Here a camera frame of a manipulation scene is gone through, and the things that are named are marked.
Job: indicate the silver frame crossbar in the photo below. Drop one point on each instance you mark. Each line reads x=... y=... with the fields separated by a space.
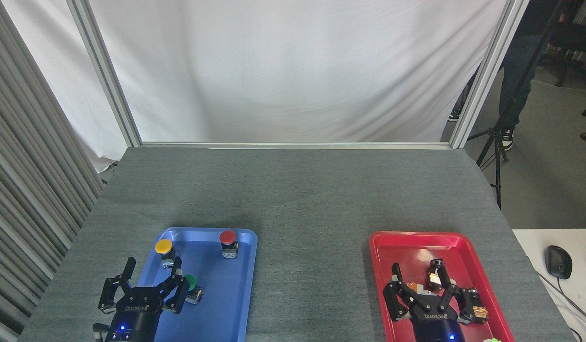
x=292 y=145

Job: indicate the black computer mouse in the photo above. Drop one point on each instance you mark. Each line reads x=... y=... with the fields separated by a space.
x=558 y=261

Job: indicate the black tripod stand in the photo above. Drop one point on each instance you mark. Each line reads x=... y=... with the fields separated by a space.
x=498 y=156

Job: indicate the black switch with metal contacts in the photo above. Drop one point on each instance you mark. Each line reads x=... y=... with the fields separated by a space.
x=434 y=278

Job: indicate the blue plastic tray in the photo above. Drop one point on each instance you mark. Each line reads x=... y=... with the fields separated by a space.
x=216 y=304

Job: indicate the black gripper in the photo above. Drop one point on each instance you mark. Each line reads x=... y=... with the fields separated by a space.
x=435 y=323
x=138 y=313

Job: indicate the white cloth backdrop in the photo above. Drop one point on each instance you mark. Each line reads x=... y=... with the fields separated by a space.
x=292 y=71

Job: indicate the red plastic tray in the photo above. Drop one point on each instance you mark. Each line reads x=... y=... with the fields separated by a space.
x=407 y=247

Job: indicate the green push button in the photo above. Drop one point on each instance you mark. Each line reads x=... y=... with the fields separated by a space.
x=195 y=297

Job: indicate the yellow push button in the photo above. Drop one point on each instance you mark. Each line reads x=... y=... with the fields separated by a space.
x=163 y=246

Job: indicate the grey ribbed curtain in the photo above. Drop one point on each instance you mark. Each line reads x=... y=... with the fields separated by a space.
x=26 y=190

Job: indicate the white desk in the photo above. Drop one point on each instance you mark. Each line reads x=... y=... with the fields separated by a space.
x=535 y=242

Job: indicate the silver frame post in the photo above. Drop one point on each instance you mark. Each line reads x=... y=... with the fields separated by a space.
x=105 y=71
x=487 y=71

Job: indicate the small green item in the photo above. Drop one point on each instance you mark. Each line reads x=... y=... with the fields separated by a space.
x=493 y=340

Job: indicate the black switch with orange base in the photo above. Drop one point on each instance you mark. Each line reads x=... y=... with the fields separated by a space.
x=478 y=311

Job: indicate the white and orange switch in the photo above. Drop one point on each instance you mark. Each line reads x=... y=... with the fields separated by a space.
x=416 y=288

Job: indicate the red push button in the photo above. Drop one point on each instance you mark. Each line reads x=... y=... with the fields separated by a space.
x=227 y=236

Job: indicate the person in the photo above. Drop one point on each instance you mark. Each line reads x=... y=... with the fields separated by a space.
x=516 y=71

